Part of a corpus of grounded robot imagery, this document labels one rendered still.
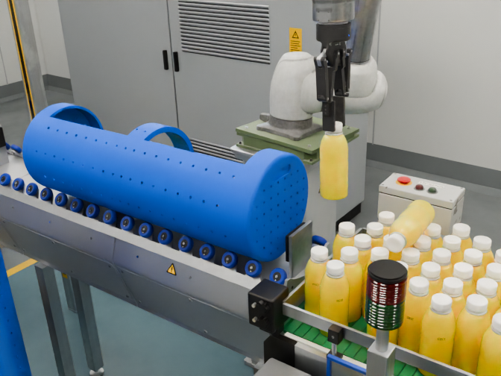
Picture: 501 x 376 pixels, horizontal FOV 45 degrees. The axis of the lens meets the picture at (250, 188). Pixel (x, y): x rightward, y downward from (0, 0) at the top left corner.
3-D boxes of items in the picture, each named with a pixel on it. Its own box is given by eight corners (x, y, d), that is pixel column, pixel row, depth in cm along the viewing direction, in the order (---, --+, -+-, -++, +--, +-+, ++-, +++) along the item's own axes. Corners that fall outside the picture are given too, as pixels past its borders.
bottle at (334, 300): (314, 324, 141) (315, 264, 134) (341, 319, 142) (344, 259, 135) (324, 342, 135) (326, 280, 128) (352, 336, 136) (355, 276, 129)
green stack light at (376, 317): (373, 303, 104) (376, 279, 102) (409, 315, 101) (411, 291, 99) (357, 322, 99) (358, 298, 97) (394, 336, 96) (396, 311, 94)
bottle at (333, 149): (320, 201, 141) (319, 134, 135) (319, 190, 147) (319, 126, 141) (348, 201, 140) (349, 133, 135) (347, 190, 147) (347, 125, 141)
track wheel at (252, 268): (250, 257, 154) (247, 256, 152) (265, 262, 151) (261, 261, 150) (244, 274, 153) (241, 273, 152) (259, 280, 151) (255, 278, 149)
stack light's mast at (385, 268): (372, 331, 107) (377, 254, 100) (406, 344, 103) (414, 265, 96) (356, 351, 102) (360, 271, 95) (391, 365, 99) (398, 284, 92)
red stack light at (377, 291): (376, 279, 102) (376, 259, 100) (411, 290, 99) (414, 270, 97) (358, 298, 97) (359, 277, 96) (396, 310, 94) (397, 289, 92)
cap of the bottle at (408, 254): (400, 253, 137) (401, 246, 136) (417, 254, 137) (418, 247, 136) (402, 262, 133) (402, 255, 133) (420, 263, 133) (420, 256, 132)
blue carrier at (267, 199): (96, 172, 216) (87, 94, 204) (308, 236, 169) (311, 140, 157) (28, 199, 194) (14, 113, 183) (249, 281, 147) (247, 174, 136)
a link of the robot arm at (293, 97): (268, 106, 222) (273, 46, 213) (317, 109, 222) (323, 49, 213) (268, 119, 208) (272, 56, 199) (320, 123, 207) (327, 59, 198)
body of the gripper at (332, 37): (327, 19, 135) (328, 61, 138) (308, 24, 128) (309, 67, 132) (358, 19, 130) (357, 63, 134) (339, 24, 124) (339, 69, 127)
